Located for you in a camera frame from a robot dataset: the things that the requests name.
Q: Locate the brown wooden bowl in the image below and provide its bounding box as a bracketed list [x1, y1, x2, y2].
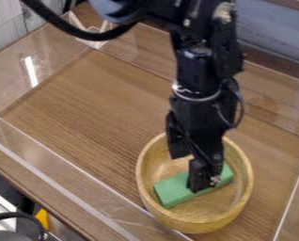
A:
[136, 134, 254, 233]

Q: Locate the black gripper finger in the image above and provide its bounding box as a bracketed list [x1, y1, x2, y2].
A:
[186, 158, 220, 193]
[166, 112, 191, 159]

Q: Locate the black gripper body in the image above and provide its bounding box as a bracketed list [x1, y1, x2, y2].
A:
[164, 90, 242, 177]

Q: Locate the clear acrylic front wall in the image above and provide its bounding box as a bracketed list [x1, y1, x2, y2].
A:
[0, 118, 192, 241]

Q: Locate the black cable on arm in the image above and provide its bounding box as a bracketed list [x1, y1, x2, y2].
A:
[20, 0, 138, 42]

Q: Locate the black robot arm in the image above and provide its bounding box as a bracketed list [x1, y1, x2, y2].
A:
[91, 0, 246, 192]

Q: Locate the black cable lower left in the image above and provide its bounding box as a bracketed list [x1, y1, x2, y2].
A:
[0, 210, 50, 241]

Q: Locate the yellow black device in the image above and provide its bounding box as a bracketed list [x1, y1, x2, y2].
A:
[12, 206, 70, 241]

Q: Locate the clear acrylic corner bracket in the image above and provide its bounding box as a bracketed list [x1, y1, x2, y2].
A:
[68, 12, 114, 50]

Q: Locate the green rectangular block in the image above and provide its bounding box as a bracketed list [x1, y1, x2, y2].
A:
[154, 165, 235, 209]

